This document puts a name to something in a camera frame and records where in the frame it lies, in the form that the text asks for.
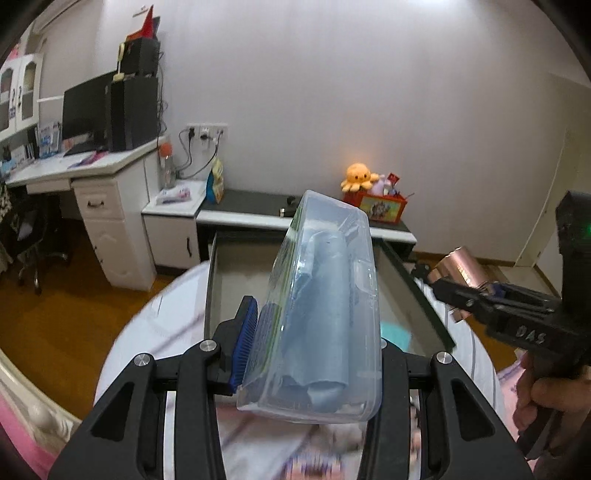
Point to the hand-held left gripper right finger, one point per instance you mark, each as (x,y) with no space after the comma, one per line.
(408,367)

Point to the black computer tower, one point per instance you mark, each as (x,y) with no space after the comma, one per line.
(131,113)

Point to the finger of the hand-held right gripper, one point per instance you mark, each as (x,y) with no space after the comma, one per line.
(461,300)
(497,290)

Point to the black computer monitor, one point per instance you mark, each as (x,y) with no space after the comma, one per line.
(85,110)

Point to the pink printed quilt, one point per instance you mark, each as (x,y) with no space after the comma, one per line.
(510,387)

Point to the orange octopus plush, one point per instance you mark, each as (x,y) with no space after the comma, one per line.
(358,177)

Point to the purple plush toy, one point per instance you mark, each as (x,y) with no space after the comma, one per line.
(379,185)

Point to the white desk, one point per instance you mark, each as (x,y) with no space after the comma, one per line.
(106,203)

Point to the red triangular ornament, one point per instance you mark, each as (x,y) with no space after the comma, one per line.
(147,25)

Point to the clear plastic storage box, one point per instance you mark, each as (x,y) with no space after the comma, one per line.
(323,300)

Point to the yellow and blue snack bag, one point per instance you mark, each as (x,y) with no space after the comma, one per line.
(215,182)

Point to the white wall outlet strip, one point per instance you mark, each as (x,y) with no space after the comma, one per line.
(207,130)

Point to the cream plastic ornament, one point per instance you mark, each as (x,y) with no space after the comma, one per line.
(121,62)

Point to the blue and white boxes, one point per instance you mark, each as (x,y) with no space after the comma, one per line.
(49,141)

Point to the red and white packet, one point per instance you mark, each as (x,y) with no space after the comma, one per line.
(392,181)

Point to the dark patterned jacket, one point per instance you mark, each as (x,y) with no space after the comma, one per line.
(5,217)

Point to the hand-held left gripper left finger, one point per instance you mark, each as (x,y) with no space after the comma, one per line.
(244,337)

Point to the orange printed storage box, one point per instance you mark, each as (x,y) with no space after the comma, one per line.
(381,208)

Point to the pink mouse pad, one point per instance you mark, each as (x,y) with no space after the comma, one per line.
(90,159)

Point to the white side cabinet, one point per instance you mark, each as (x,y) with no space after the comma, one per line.
(171,235)

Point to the low dark-top cabinet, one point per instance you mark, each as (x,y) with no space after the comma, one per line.
(249,210)

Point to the clear plastic packet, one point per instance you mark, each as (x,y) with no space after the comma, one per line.
(174,194)

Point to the teal oval box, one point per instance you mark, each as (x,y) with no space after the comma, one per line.
(395,336)

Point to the black office chair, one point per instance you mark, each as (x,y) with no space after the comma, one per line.
(34,230)

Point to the white carved bed frame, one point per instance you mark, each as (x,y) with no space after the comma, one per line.
(32,397)

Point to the white glass-door hutch cabinet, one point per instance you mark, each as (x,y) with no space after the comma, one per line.
(21,97)

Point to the black box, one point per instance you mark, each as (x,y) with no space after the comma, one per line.
(141,57)

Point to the person's right hand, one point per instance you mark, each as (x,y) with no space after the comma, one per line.
(549,392)

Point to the dark grey drawer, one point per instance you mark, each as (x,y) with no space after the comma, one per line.
(240,277)

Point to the clear bottle with orange cap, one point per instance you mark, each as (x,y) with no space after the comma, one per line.
(166,168)

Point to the rose gold cylindrical case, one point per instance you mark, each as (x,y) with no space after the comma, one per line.
(466,267)

